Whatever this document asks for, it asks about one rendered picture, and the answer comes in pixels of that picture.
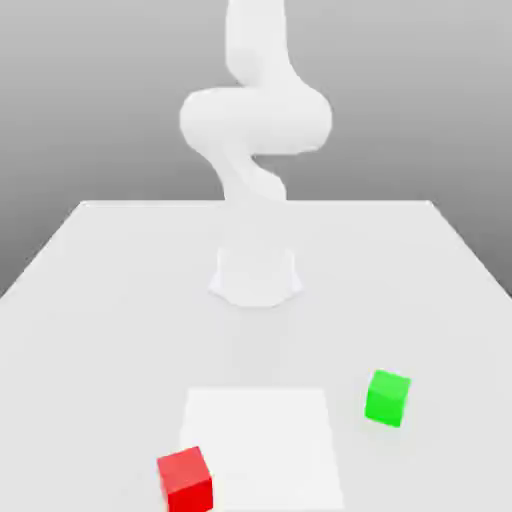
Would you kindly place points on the small green cube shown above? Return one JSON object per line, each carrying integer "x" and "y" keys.
{"x": 386, "y": 398}

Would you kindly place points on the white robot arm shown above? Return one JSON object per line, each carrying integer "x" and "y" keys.
{"x": 256, "y": 120}

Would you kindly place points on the small red cube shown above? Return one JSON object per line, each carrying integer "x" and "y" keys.
{"x": 184, "y": 480}

